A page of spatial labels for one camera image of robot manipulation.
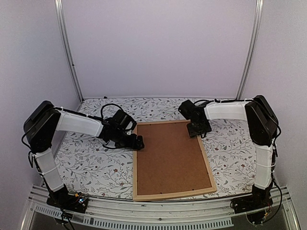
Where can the left aluminium corner post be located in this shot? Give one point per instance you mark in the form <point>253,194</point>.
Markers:
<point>64,35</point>

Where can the right aluminium corner post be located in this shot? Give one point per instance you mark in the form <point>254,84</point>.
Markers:
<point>251,48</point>

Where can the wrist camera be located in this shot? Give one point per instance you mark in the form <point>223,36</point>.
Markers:
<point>192,112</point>
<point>122,121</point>

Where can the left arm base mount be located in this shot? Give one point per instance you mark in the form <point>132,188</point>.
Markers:
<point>76,202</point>

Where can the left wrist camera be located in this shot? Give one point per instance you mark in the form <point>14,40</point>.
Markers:
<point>122,121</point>

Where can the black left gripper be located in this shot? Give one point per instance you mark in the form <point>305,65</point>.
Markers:
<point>131,145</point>

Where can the aluminium front rail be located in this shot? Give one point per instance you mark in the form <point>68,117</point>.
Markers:
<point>191,214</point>

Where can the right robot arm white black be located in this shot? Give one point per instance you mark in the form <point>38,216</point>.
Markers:
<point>263,126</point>

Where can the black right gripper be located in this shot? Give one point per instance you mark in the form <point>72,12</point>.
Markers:
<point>192,133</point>

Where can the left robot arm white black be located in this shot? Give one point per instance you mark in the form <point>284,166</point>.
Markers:
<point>42,126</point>

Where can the light wooden picture frame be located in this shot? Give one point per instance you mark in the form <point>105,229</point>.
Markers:
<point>168,195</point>

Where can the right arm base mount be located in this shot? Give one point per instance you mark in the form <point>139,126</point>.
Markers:
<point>258,199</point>

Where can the aluminium corner post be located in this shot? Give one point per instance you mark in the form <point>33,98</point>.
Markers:
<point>64,35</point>
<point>251,48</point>

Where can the brown backing board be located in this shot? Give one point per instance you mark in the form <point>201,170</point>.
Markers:
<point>170,158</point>

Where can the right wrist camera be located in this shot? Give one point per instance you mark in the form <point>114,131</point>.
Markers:
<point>192,112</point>

